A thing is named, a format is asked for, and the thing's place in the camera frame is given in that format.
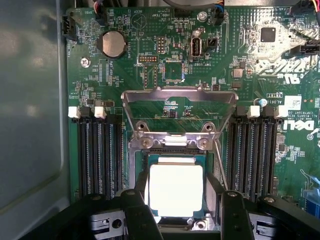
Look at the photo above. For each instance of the green Dell motherboard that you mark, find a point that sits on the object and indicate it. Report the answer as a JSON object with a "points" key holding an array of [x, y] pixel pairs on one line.
{"points": [[220, 70]]}

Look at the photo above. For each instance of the silver motherboard screw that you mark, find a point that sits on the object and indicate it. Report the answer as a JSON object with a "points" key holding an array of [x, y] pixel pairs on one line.
{"points": [[201, 16], [85, 62]]}

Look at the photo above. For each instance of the thin metal locking lever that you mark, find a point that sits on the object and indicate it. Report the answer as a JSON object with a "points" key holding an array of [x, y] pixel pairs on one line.
{"points": [[221, 165]]}

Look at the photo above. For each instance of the blue connector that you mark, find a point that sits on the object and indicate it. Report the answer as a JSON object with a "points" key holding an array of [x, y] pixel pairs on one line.
{"points": [[312, 202]]}

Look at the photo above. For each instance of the white label sticker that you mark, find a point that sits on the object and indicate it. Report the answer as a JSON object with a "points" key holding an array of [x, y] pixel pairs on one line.
{"points": [[292, 103]]}

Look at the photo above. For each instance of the grey metal chassis panel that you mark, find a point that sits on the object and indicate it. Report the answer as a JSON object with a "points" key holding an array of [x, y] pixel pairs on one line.
{"points": [[30, 112]]}

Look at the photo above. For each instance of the black fan connector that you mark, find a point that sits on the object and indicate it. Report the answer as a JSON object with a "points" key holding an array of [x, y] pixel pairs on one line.
{"points": [[68, 26]]}

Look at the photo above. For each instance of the small cylindrical capacitor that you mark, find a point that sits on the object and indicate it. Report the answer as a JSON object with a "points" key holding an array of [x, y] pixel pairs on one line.
{"points": [[262, 102]]}

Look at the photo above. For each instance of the silver coin cell battery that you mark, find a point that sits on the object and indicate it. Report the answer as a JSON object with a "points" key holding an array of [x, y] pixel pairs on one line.
{"points": [[113, 44]]}

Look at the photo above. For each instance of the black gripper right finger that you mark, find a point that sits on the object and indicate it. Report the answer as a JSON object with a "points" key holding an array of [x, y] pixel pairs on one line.
{"points": [[232, 212]]}

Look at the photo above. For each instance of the square black chip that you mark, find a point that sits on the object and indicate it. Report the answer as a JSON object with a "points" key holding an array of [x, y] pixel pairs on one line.
{"points": [[268, 34]]}

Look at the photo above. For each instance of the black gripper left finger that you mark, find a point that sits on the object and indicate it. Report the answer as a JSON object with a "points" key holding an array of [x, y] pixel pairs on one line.
{"points": [[135, 207]]}

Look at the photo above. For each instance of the metal socket cover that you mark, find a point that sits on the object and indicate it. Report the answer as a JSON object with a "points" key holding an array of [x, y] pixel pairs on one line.
{"points": [[180, 93]]}

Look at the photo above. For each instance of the CPU socket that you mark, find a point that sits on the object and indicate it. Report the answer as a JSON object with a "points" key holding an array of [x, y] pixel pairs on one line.
{"points": [[140, 160]]}

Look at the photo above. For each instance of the black RAM slot white clip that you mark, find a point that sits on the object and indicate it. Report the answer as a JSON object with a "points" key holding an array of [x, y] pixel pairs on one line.
{"points": [[272, 155], [247, 155], [108, 155], [82, 155]]}

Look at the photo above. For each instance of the internal USB port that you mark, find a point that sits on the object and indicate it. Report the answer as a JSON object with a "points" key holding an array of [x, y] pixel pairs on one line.
{"points": [[196, 48]]}

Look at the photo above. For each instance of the black SATA connector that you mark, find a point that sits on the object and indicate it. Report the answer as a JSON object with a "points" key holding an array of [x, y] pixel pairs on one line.
{"points": [[310, 48]]}

